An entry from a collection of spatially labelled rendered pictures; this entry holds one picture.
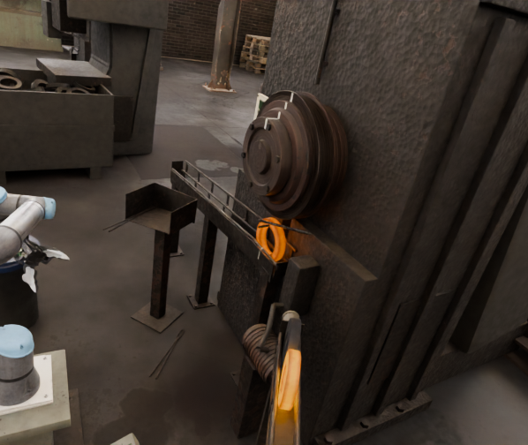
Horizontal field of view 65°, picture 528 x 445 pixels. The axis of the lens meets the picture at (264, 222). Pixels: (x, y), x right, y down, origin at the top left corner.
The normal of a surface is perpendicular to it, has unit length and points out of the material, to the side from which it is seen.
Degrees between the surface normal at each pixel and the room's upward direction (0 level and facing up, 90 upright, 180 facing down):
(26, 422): 0
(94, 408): 0
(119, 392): 0
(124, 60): 90
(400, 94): 90
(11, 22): 90
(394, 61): 90
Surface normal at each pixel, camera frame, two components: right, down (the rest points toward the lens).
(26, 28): 0.47, 0.48
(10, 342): 0.33, -0.87
